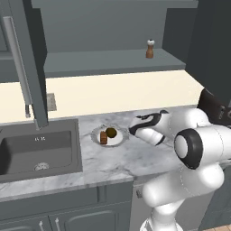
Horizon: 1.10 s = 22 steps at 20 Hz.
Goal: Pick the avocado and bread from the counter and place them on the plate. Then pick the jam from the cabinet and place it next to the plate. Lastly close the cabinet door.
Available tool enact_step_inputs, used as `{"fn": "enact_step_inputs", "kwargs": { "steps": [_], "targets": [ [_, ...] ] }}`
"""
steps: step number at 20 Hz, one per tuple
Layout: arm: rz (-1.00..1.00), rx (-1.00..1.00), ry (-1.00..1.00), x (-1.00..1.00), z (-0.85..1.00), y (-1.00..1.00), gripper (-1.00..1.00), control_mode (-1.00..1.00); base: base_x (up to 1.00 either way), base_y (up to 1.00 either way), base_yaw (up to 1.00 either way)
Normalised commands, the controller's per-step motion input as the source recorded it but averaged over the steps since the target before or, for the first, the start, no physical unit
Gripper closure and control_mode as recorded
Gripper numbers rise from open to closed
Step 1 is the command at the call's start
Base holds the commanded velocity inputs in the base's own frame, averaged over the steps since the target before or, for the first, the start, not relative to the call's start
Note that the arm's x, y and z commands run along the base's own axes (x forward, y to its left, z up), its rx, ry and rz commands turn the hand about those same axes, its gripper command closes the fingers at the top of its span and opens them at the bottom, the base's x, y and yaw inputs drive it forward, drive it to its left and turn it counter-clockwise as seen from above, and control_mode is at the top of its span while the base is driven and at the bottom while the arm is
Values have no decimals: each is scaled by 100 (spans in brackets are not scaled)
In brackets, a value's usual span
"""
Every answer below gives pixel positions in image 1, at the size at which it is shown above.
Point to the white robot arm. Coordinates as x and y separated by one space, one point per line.
198 177

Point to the dark green avocado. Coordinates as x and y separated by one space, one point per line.
111 132

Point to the white round plate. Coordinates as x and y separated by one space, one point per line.
118 139

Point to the brown bread slice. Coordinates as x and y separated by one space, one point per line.
103 138

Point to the brown jam bottle white cap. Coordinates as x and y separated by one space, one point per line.
149 51

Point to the open dark grey cabinet door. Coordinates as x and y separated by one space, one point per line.
33 60

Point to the grey base cabinet door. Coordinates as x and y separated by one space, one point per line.
96 219
21 225

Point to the grey kitchen sink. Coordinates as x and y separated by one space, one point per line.
36 153

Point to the dark brown countertop appliance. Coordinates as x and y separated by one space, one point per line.
210 105

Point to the grey drawer front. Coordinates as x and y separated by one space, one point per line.
60 201

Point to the pale grey dishwasher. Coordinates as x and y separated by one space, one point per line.
138 216

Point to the grey wall outlet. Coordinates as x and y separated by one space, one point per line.
51 102

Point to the grey wall cabinet with shelf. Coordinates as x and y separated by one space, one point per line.
105 36

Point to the grey panelled wall cabinet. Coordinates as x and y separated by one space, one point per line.
7 69

